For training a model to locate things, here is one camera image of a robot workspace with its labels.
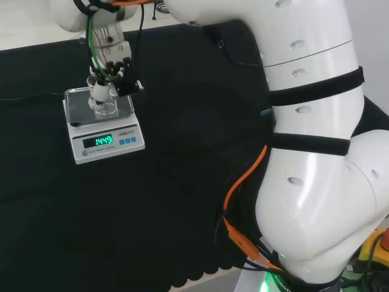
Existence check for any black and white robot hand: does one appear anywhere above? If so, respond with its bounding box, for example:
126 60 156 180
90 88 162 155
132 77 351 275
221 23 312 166
88 25 144 112

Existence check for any clear glass beaker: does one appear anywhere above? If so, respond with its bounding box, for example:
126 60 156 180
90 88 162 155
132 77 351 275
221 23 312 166
86 75 120 121

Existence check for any white electronic balance steel pan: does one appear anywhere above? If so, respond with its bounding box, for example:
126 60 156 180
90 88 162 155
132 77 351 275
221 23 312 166
62 86 146 165

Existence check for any black bench cloth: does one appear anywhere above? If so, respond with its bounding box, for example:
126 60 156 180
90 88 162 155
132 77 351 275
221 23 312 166
0 20 389 292

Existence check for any yellow stop button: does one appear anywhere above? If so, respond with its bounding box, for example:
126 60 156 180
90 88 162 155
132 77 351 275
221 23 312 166
356 226 389 274

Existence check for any green cable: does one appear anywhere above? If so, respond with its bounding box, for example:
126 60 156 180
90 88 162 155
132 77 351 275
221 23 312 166
86 12 118 82

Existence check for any thin black cable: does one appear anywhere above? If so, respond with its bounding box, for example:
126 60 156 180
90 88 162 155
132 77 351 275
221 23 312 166
133 2 146 89

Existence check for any black balance power cable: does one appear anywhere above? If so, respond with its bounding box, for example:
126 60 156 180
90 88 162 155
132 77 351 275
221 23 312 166
0 92 66 102

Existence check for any orange cable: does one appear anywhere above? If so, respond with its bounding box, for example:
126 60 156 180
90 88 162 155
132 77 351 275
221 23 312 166
222 145 285 273

